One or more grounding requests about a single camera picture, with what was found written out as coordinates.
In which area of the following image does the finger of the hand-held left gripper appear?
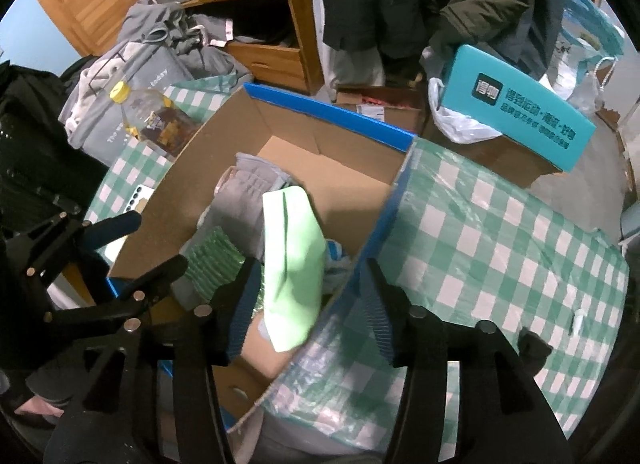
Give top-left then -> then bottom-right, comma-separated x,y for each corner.
44,256 -> 189,327
25,209 -> 144,281

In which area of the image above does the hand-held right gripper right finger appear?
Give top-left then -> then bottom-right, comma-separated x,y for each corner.
357,258 -> 576,464

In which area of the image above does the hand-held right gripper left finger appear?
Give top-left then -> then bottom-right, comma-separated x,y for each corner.
45,256 -> 264,464

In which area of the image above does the white plastic bag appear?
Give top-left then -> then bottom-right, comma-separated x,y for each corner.
427,75 -> 503,145

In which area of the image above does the clear plastic bag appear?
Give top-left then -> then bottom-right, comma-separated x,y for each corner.
550,0 -> 627,116

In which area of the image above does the light grey hanging garment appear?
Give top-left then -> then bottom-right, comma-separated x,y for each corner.
329,46 -> 387,89

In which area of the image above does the teal box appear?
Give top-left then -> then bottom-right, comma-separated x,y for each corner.
437,44 -> 598,173

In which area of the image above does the black cloth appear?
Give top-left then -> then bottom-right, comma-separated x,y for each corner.
0,61 -> 108,225

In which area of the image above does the grey garment with pink trim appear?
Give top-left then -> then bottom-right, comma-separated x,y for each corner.
192,14 -> 237,48

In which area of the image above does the plastic bottle with yellow cap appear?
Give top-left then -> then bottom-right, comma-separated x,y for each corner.
109,81 -> 202,161

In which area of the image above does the green checked tablecloth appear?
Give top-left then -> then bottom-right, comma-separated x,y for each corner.
85,76 -> 631,460

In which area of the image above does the small cardboard box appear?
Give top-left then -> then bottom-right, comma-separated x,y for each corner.
334,85 -> 426,134

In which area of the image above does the green textured cloth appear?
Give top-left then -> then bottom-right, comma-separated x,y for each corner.
181,225 -> 247,306

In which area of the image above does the grey fleece glove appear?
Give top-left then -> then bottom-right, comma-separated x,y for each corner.
214,153 -> 297,265

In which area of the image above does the grey tote bag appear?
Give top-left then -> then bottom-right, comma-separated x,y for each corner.
59,41 -> 195,166

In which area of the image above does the plain cardboard box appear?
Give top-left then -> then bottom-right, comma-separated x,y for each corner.
420,116 -> 566,190

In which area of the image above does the black sock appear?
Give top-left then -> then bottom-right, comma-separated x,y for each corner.
520,329 -> 554,371

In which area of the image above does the light green sock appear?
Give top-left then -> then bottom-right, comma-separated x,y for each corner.
261,186 -> 329,353

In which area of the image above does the cardboard box with blue rim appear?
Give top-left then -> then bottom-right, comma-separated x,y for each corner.
106,83 -> 418,434

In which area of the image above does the light blue white sock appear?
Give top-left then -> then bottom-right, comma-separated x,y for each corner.
324,239 -> 357,296

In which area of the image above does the grey hoodie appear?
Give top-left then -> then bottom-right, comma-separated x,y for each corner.
120,1 -> 253,86

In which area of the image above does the dark grey hanging jacket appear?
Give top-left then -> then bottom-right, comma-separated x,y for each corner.
520,0 -> 572,80

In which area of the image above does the person's left hand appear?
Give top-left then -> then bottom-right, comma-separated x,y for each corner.
14,393 -> 67,418

